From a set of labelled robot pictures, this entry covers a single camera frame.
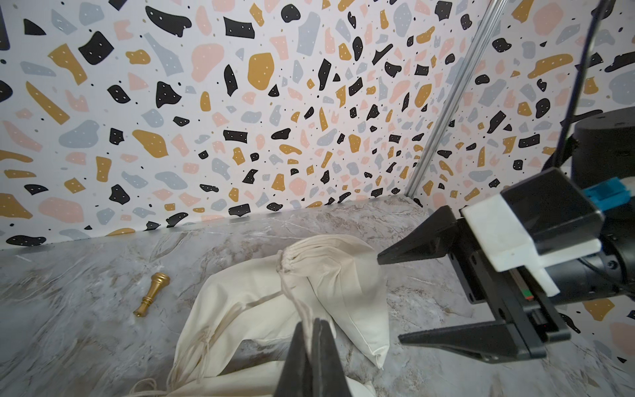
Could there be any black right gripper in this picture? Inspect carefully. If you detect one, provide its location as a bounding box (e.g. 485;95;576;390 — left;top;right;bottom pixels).
377;206;571;364

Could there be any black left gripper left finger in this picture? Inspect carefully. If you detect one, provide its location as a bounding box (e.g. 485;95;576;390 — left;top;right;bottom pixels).
274;323;314;397

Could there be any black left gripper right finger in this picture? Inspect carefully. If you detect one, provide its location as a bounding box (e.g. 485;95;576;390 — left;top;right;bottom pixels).
312;319;352;397

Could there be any cream cloth bag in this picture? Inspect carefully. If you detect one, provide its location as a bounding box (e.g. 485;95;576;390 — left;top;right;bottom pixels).
165;234;391;393

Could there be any gold chess piece far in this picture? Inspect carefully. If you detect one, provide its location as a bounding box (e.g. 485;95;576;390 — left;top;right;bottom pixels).
133;272;170;318

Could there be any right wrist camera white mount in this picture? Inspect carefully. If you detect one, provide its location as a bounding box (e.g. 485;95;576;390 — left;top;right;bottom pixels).
460;167;632;298

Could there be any aluminium corner post right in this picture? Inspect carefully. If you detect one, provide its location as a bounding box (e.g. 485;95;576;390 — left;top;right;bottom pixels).
405;0;508;199

